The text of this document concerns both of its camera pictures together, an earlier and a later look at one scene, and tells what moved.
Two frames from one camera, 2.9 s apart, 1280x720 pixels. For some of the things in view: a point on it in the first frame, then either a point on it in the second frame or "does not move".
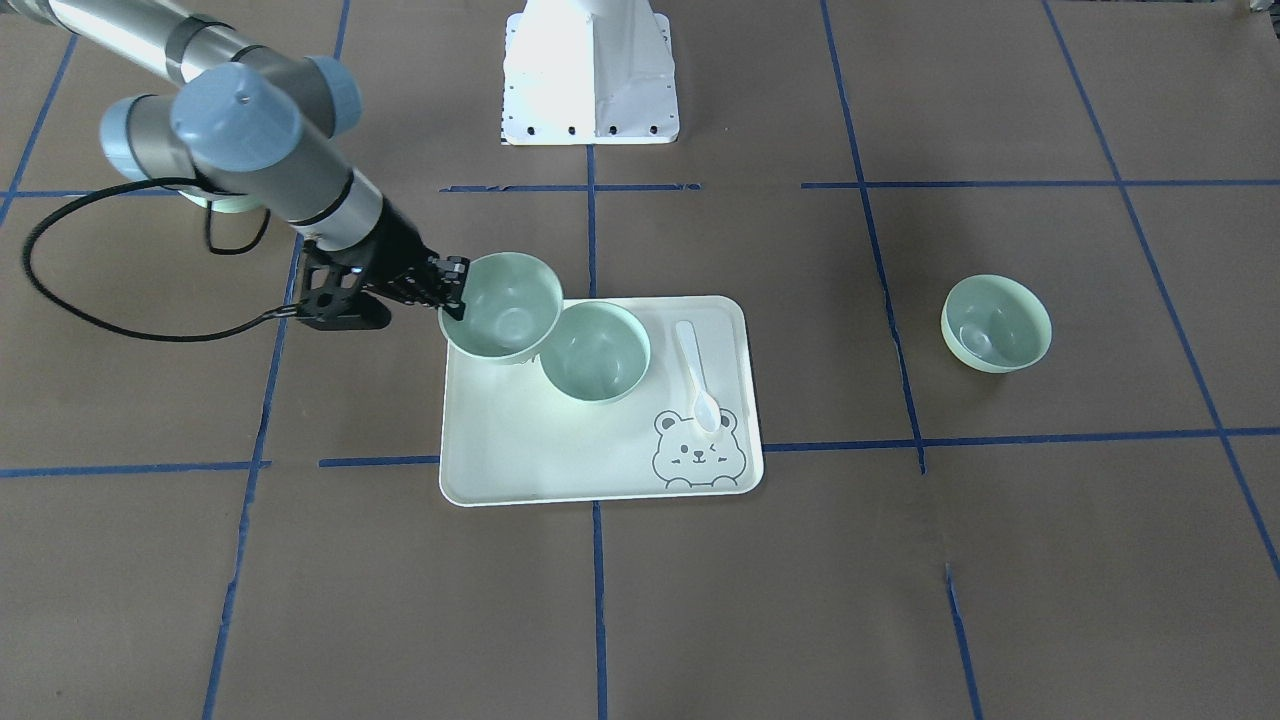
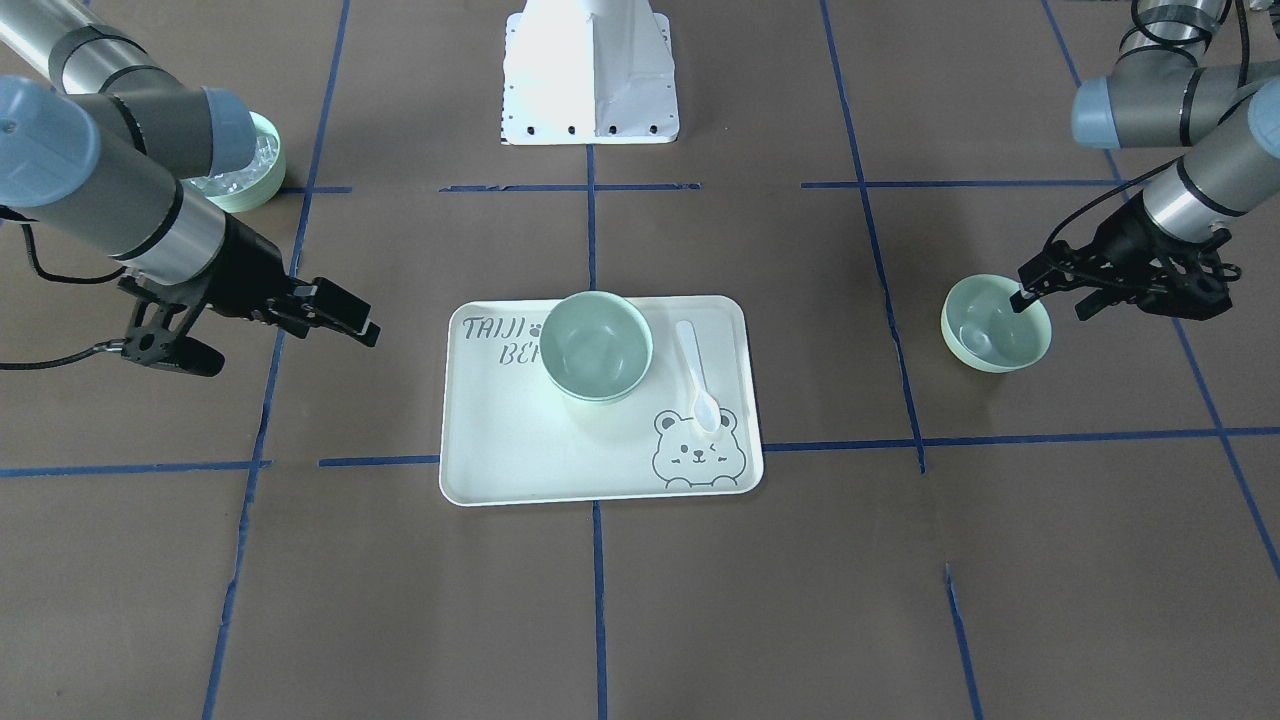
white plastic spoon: [706, 412] does not move
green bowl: [511, 304] → [596, 346]
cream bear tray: [511, 438] does not move
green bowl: [996, 323] does not move
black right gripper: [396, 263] → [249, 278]
